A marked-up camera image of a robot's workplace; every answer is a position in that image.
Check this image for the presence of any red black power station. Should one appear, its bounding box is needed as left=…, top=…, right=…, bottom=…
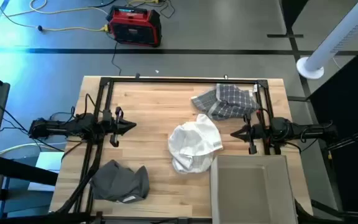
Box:
left=106, top=5, right=163, bottom=49

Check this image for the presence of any yellow extension cable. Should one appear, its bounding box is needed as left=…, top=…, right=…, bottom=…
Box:
left=0, top=0, right=110, bottom=34

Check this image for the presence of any beige fabric bin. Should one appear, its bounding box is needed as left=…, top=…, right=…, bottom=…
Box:
left=209, top=154, right=299, bottom=224

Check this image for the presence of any black floor cable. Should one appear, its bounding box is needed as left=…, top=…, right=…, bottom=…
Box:
left=0, top=93, right=65, bottom=153

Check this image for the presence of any black partition panel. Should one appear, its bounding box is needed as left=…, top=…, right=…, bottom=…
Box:
left=308, top=39, right=358, bottom=215

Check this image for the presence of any white tower fan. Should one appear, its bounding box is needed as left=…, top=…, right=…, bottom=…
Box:
left=295, top=0, right=358, bottom=80

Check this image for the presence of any black floor stand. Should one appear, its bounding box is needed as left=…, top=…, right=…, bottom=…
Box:
left=266, top=0, right=310, bottom=39

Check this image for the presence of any cream floor cable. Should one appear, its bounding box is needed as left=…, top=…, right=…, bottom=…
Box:
left=0, top=0, right=109, bottom=18

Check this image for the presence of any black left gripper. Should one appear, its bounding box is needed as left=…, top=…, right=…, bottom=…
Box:
left=99, top=106, right=137, bottom=147

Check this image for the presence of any grey checked towel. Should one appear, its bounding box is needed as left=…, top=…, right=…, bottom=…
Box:
left=191, top=83, right=261, bottom=122

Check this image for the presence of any white towel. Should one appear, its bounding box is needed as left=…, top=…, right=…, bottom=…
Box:
left=167, top=113, right=224, bottom=175

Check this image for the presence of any white floor cable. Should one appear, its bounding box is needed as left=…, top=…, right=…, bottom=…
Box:
left=0, top=141, right=68, bottom=156

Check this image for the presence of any black cable bundle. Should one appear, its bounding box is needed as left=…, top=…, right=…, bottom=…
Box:
left=158, top=0, right=177, bottom=19

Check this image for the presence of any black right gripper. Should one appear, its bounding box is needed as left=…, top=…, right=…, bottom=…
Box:
left=230, top=112, right=273, bottom=156

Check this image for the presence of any black metal table frame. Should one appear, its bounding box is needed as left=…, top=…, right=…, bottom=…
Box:
left=50, top=73, right=315, bottom=224

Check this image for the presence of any black power station cable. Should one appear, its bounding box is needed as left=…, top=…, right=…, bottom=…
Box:
left=109, top=32, right=122, bottom=77

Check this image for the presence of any dark grey towel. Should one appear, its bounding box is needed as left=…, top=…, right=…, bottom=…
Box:
left=89, top=159, right=151, bottom=204

